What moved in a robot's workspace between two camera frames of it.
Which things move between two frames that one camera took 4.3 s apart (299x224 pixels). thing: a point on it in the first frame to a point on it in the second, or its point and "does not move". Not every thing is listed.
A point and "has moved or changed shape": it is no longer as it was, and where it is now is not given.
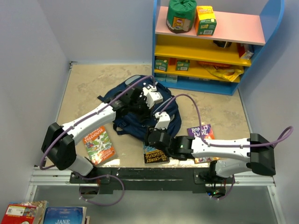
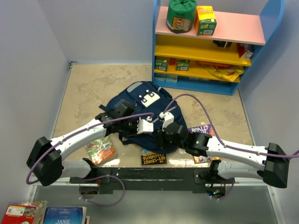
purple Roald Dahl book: (206, 132) does not move
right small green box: (182, 65) does not move
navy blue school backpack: (157, 96) has moved or changed shape
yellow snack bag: (230, 73) does not move
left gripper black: (147, 113) to (135, 120)
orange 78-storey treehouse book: (99, 145) does not move
